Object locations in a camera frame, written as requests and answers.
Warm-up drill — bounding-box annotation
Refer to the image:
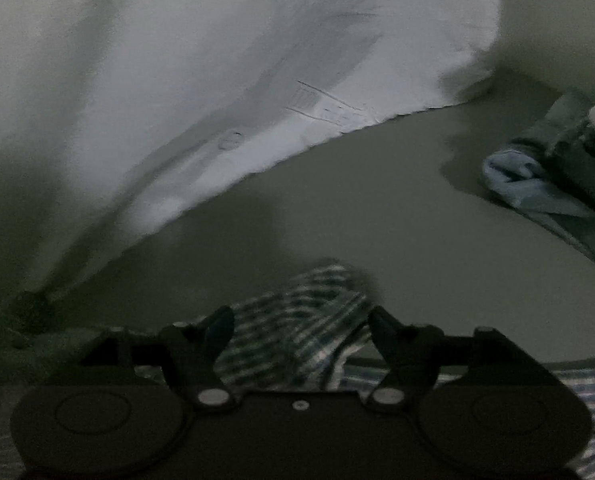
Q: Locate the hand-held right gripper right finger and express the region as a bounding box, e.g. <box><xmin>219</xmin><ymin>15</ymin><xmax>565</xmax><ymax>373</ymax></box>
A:
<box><xmin>365</xmin><ymin>305</ymin><xmax>521</xmax><ymax>413</ymax></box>

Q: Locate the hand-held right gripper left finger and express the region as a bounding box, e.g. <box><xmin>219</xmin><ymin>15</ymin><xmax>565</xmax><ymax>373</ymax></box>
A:
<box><xmin>80</xmin><ymin>305</ymin><xmax>240</xmax><ymax>413</ymax></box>

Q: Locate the dark plaid shirt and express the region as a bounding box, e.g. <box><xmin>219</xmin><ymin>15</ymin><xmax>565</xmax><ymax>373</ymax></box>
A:
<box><xmin>0</xmin><ymin>258</ymin><xmax>595</xmax><ymax>480</ymax></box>

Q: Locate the light blue garment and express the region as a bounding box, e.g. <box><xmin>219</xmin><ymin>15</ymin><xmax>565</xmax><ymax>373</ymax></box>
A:
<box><xmin>481</xmin><ymin>150</ymin><xmax>595</xmax><ymax>276</ymax></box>

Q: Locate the white carrot print sheet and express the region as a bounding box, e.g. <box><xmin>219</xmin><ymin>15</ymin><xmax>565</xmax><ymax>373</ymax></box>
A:
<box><xmin>0</xmin><ymin>0</ymin><xmax>503</xmax><ymax>281</ymax></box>

